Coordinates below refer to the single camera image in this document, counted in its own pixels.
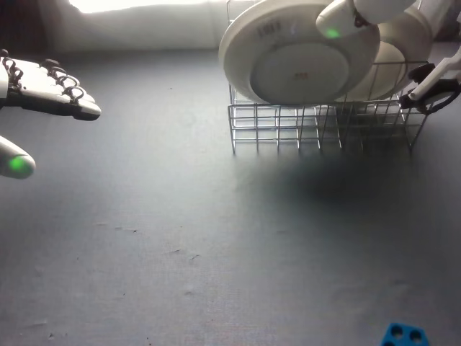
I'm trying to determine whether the white plate with dark rim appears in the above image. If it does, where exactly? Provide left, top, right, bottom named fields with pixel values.
left=218, top=0, right=382, bottom=105
left=345, top=0, right=433, bottom=102

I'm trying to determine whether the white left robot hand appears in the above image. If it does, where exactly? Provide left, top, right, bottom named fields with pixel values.
left=0, top=48, right=102, bottom=180

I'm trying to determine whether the blue pentagon block with holes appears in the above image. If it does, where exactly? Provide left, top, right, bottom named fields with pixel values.
left=380, top=322, right=429, bottom=346

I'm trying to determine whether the silver wire dish rack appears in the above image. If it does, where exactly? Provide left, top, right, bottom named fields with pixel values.
left=226, top=0, right=431, bottom=154

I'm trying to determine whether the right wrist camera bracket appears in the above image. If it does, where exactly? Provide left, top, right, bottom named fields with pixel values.
left=399, top=46, right=461, bottom=115

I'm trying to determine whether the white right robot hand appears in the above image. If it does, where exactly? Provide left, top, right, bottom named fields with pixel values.
left=315, top=0, right=455, bottom=40

